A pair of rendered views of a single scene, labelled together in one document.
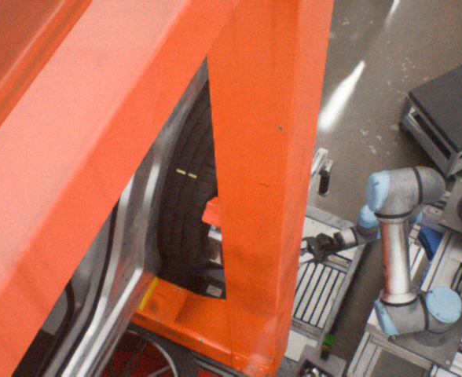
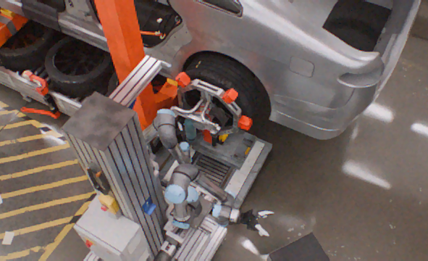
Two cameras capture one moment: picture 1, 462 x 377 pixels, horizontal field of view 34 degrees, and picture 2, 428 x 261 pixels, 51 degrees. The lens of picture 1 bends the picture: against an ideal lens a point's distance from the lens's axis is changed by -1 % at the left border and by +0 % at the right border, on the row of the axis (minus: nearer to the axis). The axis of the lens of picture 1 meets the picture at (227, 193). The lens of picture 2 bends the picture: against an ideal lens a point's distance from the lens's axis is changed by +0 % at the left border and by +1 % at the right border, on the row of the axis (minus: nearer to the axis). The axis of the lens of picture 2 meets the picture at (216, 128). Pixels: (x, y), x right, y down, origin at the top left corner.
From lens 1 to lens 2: 2.65 m
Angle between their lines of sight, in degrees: 44
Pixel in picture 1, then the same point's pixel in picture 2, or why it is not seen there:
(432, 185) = (161, 130)
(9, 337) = not seen: outside the picture
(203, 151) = (206, 67)
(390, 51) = (369, 251)
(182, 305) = (167, 95)
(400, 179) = (164, 117)
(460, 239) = not seen: hidden behind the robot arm
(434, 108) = (298, 244)
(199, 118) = (223, 66)
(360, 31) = (384, 234)
